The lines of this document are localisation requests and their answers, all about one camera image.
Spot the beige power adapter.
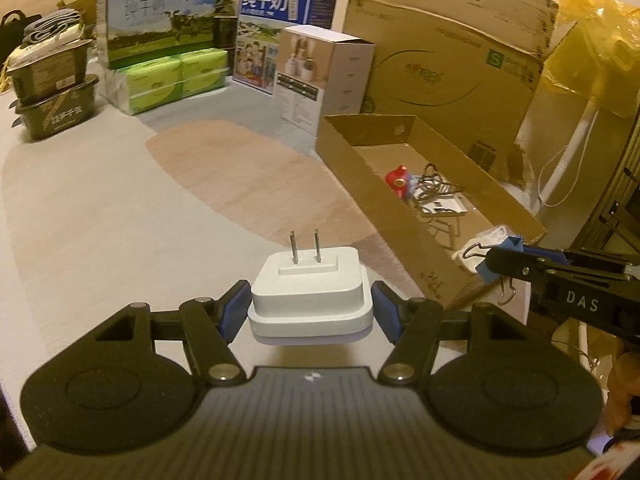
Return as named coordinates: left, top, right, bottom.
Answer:
left=451, top=244, right=486, bottom=274

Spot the green landscape milk box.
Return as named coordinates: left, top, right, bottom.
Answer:
left=96, top=0, right=216, bottom=68

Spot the white standing fan pole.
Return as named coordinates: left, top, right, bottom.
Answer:
left=534, top=99, right=600, bottom=214

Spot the black food tray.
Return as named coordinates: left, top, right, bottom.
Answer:
left=8, top=39, right=91, bottom=105
left=15, top=74, right=99, bottom=141

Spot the grey folded cable bundle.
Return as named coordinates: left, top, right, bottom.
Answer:
left=22, top=8, right=85, bottom=47

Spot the white product box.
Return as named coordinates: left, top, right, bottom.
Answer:
left=273, top=25, right=374, bottom=134

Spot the lower black food tray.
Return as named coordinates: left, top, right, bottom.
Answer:
left=15, top=74, right=99, bottom=141

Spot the white wall plug charger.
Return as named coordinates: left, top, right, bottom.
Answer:
left=248, top=232, right=373, bottom=346

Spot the dark box behind milk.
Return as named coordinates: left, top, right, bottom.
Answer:
left=212, top=0, right=238, bottom=50

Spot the open brown cardboard tray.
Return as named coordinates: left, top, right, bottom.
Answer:
left=316, top=115, right=546, bottom=307

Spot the person right hand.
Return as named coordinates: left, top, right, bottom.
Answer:
left=604, top=339, right=640, bottom=441

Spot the metal wire rack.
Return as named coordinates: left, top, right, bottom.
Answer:
left=424, top=214, right=461, bottom=250

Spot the large brown cardboard box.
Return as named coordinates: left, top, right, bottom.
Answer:
left=344, top=0, right=559, bottom=177

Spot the blue milk carton box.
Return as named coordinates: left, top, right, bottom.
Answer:
left=232, top=0, right=336, bottom=94

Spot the red Doraemon toy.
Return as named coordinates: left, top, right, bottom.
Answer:
left=384, top=165, right=416, bottom=200

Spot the right green tissue pack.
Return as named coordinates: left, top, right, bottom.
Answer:
left=179, top=48, right=228, bottom=96

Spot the black laptop bag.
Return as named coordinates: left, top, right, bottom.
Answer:
left=0, top=10, right=41, bottom=65

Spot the left green tissue pack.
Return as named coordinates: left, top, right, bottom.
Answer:
left=113, top=56, right=182, bottom=115

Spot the green tissue pack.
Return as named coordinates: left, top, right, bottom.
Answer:
left=113, top=56, right=182, bottom=115
left=179, top=48, right=228, bottom=96

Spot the upper black food tray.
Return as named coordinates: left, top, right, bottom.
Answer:
left=8, top=39, right=91, bottom=105

